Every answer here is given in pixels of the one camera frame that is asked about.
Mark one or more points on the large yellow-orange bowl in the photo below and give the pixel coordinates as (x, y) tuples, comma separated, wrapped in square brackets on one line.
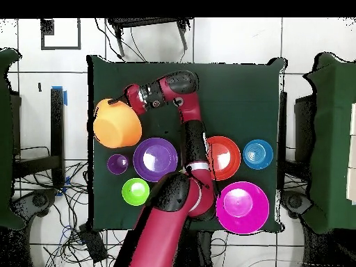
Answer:
[(116, 128)]

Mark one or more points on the red bowl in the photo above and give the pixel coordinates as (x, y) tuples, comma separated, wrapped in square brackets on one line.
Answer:
[(226, 158)]

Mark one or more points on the purple bowl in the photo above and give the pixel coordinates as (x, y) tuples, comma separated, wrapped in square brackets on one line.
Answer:
[(155, 160)]

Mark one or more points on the green bowl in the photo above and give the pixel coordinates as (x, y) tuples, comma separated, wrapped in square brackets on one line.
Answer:
[(135, 192)]

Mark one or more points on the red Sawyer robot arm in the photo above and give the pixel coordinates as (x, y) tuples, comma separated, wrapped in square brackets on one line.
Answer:
[(164, 236)]

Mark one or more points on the dark green tablecloth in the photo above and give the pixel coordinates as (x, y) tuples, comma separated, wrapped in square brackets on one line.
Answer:
[(244, 97)]

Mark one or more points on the blue tape strip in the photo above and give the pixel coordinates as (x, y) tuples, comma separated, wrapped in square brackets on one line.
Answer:
[(65, 97)]

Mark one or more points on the green cloth covered side table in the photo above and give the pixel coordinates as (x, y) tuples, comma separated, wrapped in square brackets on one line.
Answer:
[(333, 139), (7, 139)]

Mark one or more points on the pink bowl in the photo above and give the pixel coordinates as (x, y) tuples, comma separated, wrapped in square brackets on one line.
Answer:
[(242, 207)]

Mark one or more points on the purple cup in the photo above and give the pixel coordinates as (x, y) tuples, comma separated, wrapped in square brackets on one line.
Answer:
[(117, 164)]

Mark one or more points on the light blue bowl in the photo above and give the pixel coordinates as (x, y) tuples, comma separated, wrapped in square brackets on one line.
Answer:
[(258, 154)]

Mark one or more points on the black frame table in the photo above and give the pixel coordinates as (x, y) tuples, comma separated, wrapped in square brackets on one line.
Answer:
[(57, 133)]

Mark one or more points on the black power strip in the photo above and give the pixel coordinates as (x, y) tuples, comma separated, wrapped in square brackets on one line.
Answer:
[(93, 244)]

